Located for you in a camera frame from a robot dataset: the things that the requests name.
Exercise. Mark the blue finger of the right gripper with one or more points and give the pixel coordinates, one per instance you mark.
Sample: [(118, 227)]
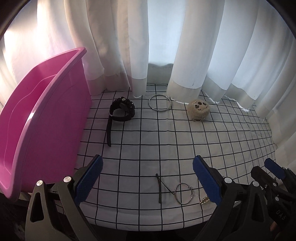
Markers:
[(275, 168), (264, 179)]

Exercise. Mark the large silver bangle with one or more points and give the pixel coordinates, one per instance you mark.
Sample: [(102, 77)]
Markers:
[(160, 102)]

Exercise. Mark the pearl hair claw clip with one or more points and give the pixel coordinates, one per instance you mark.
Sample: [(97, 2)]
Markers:
[(204, 200)]

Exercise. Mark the black wrist watch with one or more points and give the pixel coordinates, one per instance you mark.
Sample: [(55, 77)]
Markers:
[(122, 109)]

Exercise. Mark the white sheer curtain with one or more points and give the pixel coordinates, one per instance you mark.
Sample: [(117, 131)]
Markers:
[(244, 50)]

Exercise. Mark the pink plastic tub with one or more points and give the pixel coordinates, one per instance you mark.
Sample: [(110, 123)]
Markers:
[(42, 124)]

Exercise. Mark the black bobby pin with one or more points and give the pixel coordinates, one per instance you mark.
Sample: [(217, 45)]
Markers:
[(160, 184)]

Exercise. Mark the beige plush face charm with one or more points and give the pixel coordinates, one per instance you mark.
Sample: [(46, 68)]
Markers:
[(198, 110)]

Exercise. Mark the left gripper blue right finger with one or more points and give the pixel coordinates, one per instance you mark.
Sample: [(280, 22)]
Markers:
[(209, 178)]

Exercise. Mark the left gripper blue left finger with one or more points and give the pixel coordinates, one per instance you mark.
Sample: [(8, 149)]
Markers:
[(86, 177)]

